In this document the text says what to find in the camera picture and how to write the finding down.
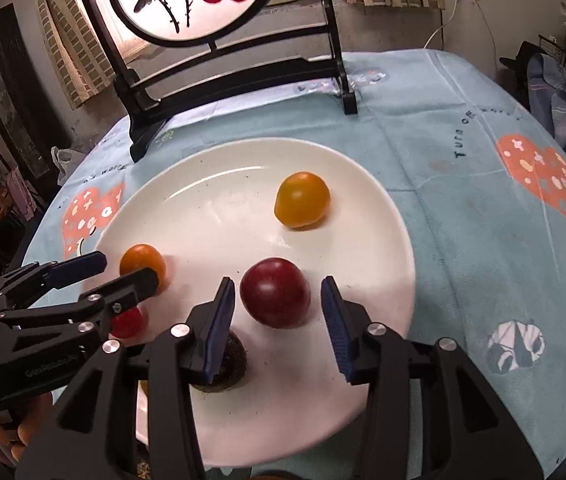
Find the round painted screen black stand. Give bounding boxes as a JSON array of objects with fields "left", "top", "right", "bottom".
[{"left": 68, "top": 0, "right": 361, "bottom": 163}]

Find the light blue printed tablecloth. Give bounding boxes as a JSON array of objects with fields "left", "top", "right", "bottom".
[{"left": 23, "top": 49, "right": 566, "bottom": 478}]

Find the dark wrinkled passion fruit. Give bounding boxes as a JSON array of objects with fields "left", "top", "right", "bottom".
[{"left": 190, "top": 330, "right": 251, "bottom": 392}]

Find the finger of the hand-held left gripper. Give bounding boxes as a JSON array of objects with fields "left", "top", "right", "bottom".
[
  {"left": 0, "top": 251, "right": 109, "bottom": 314},
  {"left": 0, "top": 266, "right": 161, "bottom": 334}
]

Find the white power cable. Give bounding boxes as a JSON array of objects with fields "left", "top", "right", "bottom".
[{"left": 423, "top": 0, "right": 460, "bottom": 51}]

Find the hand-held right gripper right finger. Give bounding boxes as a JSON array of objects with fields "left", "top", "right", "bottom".
[{"left": 320, "top": 276, "right": 546, "bottom": 480}]

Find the dark wooden framed panel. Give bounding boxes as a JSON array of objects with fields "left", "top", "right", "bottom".
[{"left": 0, "top": 2, "right": 71, "bottom": 181}]

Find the pile of blue clothes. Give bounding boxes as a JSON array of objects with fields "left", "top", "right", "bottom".
[{"left": 500, "top": 40, "right": 566, "bottom": 201}]

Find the white round plate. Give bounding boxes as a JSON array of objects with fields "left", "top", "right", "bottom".
[{"left": 94, "top": 137, "right": 417, "bottom": 470}]

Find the pink hanging cloth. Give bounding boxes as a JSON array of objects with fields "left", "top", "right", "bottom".
[{"left": 6, "top": 167, "right": 39, "bottom": 221}]

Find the red cherry tomato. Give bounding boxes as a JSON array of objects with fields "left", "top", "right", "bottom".
[{"left": 110, "top": 306, "right": 146, "bottom": 340}]

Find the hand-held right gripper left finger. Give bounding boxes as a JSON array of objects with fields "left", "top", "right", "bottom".
[{"left": 16, "top": 277, "right": 236, "bottom": 480}]

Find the white plastic bag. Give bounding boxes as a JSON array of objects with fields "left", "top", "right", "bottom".
[{"left": 50, "top": 145, "right": 86, "bottom": 186}]

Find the small orange tomato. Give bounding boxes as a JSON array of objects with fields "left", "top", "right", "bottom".
[{"left": 119, "top": 243, "right": 168, "bottom": 293}]

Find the yellow-orange tomato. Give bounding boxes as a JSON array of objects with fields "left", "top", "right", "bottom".
[{"left": 274, "top": 171, "right": 332, "bottom": 231}]

